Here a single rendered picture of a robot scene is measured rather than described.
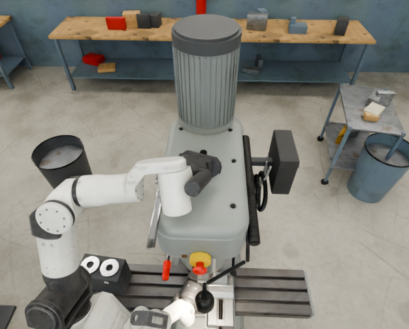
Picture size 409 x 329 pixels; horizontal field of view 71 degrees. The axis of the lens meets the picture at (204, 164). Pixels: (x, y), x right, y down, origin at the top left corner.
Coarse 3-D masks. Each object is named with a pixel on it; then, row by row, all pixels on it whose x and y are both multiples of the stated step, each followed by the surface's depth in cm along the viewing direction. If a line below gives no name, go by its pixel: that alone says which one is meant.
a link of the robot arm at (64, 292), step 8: (80, 272) 76; (48, 280) 70; (56, 280) 70; (64, 280) 71; (72, 280) 72; (80, 280) 76; (48, 288) 71; (56, 288) 71; (64, 288) 72; (72, 288) 73; (80, 288) 77; (40, 296) 70; (48, 296) 70; (56, 296) 71; (64, 296) 72; (72, 296) 74; (80, 296) 78; (56, 304) 69; (64, 304) 71; (72, 304) 74; (64, 312) 71
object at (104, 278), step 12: (84, 264) 142; (96, 264) 142; (108, 264) 142; (120, 264) 143; (96, 276) 139; (108, 276) 138; (120, 276) 141; (96, 288) 148; (108, 288) 145; (120, 288) 143
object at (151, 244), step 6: (156, 174) 84; (156, 180) 82; (156, 192) 79; (156, 198) 78; (156, 204) 76; (156, 210) 75; (156, 216) 74; (156, 222) 73; (150, 228) 71; (156, 228) 71; (150, 234) 70; (156, 234) 70; (150, 240) 69; (150, 246) 68
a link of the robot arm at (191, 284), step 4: (192, 272) 128; (188, 276) 127; (192, 276) 127; (196, 276) 127; (208, 276) 128; (212, 276) 130; (188, 280) 125; (192, 280) 126; (196, 280) 125; (184, 284) 125; (188, 284) 123; (192, 284) 122; (196, 284) 123; (200, 284) 126; (184, 288) 122; (188, 288) 121; (192, 288) 121; (196, 288) 122; (200, 288) 123; (196, 292) 121
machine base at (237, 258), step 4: (236, 256) 246; (172, 260) 250; (176, 260) 244; (236, 260) 244; (172, 264) 247; (176, 264) 241; (236, 316) 214; (240, 316) 216; (236, 320) 212; (240, 320) 213; (172, 324) 210; (236, 324) 210; (240, 324) 211; (172, 328) 208; (236, 328) 208; (240, 328) 208
